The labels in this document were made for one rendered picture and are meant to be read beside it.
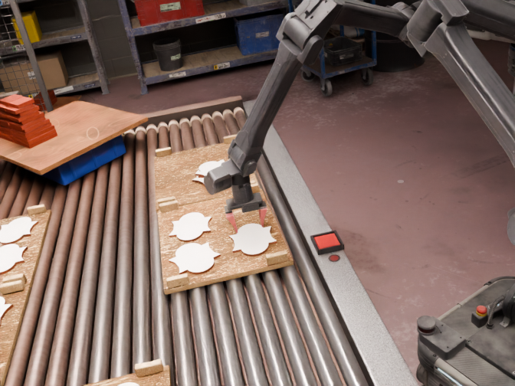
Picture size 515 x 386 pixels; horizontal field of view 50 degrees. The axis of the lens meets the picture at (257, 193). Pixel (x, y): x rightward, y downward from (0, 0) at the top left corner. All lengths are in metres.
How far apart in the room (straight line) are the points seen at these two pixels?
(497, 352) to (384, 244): 1.09
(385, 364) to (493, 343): 1.04
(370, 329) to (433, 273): 1.63
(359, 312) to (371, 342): 0.10
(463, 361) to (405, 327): 0.50
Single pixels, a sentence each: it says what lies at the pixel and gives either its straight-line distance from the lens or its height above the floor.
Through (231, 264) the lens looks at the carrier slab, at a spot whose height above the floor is 0.94.
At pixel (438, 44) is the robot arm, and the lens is 1.07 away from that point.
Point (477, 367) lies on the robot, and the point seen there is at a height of 0.24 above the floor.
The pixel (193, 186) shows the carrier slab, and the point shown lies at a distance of 1.91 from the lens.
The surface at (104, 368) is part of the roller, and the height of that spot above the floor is 0.91.
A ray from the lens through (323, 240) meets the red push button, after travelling 1.56.
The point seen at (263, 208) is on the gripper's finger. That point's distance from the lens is 1.56.
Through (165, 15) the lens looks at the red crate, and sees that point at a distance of 5.81.
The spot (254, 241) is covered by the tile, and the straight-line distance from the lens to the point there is 1.56.
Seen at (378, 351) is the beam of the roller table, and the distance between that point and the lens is 1.27.
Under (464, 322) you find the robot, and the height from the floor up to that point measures 0.24.
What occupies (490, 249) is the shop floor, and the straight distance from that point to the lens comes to 3.11.
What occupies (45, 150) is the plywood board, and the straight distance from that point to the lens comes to 2.23.
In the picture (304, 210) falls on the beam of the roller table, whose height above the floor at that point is 0.92.
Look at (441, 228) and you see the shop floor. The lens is 3.23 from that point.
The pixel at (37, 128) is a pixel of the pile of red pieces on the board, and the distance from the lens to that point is 2.29.
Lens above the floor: 1.85
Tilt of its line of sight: 30 degrees down
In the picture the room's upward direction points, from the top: 9 degrees counter-clockwise
